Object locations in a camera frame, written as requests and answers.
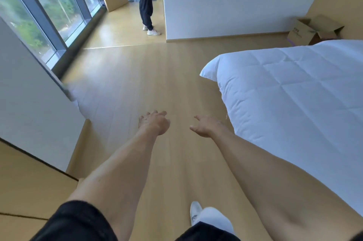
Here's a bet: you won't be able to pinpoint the white sneaker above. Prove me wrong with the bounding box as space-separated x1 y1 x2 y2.
190 201 203 226

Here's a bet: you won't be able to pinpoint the black t-shirt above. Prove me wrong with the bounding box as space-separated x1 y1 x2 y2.
29 200 363 241

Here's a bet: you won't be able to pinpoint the person's left forearm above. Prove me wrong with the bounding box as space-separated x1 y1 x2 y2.
68 130 159 241

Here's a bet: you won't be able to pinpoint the white bed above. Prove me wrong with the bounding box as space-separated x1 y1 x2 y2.
200 40 363 217

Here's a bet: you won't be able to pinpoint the light denim shorts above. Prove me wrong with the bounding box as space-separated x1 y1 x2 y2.
194 207 235 234

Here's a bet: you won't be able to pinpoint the brown cardboard box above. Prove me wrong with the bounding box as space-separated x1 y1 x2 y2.
287 14 345 47

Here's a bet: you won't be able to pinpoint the large glass window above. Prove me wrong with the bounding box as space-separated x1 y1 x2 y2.
0 0 107 79

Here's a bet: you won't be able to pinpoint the person's right hand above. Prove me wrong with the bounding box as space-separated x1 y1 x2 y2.
189 115 227 138

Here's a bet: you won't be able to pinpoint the person's left hand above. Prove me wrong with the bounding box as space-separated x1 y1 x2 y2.
138 110 171 136

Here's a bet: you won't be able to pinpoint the person's right forearm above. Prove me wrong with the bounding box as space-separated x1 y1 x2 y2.
211 131 363 241

